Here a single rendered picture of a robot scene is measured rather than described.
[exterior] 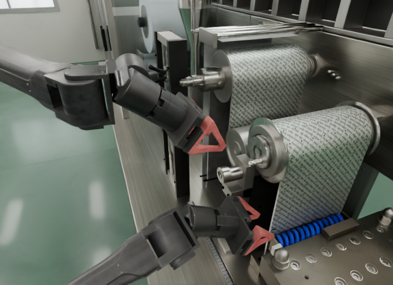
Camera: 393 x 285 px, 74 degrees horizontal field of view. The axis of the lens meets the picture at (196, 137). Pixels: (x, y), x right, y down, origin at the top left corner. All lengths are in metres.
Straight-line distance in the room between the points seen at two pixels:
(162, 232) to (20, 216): 2.10
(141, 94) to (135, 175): 0.73
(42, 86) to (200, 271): 0.60
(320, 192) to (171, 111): 0.44
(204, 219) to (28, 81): 0.36
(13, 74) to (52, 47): 5.56
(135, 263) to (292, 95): 0.61
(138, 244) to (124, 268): 0.04
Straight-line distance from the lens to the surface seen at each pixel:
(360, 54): 0.82
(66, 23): 5.95
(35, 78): 0.44
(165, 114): 0.40
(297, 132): 0.58
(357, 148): 0.70
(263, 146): 0.56
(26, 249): 2.25
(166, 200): 0.96
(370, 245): 0.79
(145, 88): 0.38
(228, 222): 0.53
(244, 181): 0.64
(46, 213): 2.42
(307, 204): 0.71
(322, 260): 0.71
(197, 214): 0.49
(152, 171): 1.09
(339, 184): 0.74
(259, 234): 0.55
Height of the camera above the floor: 1.58
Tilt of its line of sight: 32 degrees down
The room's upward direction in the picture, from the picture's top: straight up
